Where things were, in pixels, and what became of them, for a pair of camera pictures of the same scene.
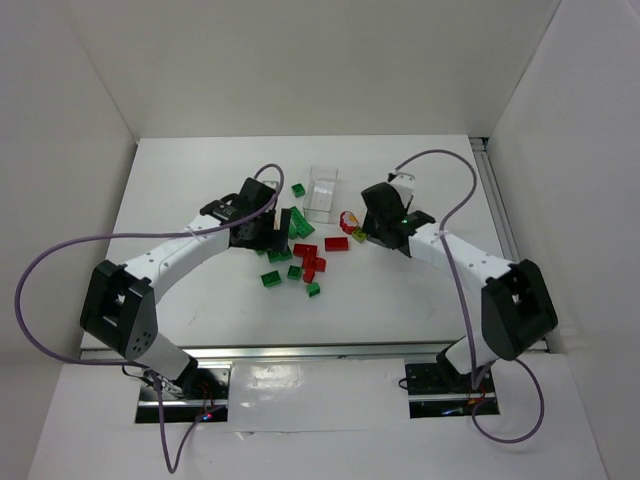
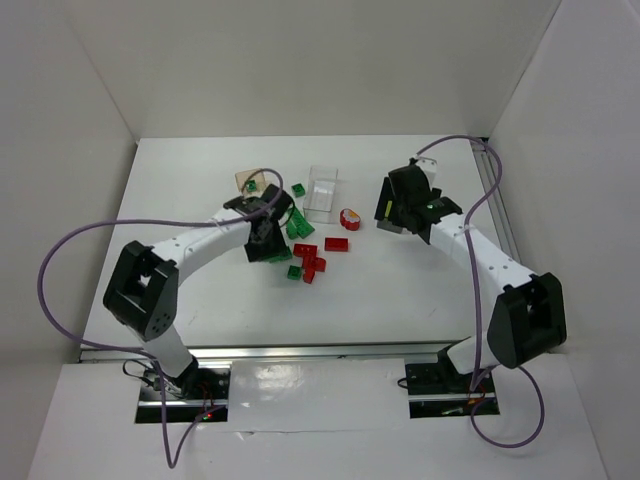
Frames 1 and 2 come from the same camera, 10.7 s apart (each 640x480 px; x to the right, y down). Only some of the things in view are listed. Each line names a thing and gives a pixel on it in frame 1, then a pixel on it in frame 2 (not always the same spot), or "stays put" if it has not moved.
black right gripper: [382, 232] → [388, 209]
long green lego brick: [299, 226] stays put
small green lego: [298, 190] stays put
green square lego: [294, 272] stays put
